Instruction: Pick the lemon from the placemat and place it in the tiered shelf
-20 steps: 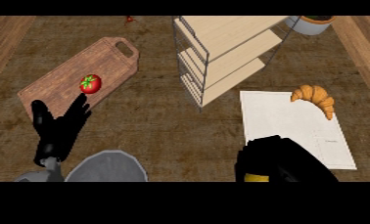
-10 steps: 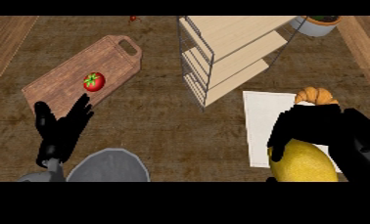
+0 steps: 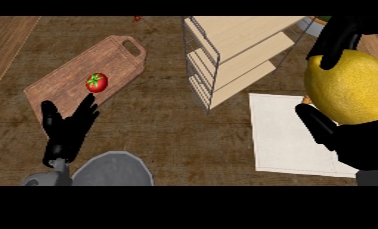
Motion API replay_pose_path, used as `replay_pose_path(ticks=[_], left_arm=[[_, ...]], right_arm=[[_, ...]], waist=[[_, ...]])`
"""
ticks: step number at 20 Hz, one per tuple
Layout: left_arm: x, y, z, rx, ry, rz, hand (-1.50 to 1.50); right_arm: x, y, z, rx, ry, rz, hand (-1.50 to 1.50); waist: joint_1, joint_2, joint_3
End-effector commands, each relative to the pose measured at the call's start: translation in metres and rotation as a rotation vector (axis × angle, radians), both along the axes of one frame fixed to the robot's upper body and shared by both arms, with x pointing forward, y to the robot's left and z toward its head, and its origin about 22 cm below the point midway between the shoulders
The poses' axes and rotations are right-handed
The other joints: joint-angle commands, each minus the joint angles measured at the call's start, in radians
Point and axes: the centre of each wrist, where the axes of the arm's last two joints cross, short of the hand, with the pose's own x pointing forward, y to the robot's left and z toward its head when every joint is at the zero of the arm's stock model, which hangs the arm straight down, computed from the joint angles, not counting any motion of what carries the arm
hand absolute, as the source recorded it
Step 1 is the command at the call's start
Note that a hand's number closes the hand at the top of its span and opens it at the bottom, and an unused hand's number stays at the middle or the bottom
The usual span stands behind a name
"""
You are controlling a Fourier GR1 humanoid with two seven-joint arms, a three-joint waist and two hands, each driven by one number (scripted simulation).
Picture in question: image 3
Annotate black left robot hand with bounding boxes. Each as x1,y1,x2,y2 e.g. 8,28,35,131
39,93,101,169

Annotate yellow lemon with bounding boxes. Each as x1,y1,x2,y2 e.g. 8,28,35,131
302,48,378,126

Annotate white placemat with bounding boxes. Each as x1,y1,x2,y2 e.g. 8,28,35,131
247,92,360,179

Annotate red tomato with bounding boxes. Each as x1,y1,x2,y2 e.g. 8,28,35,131
83,72,109,94

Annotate brown wooden cutting board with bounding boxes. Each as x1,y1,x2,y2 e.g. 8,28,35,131
21,34,147,124

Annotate wire tiered shelf wooden tiers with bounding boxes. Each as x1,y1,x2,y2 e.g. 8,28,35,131
181,16,317,115

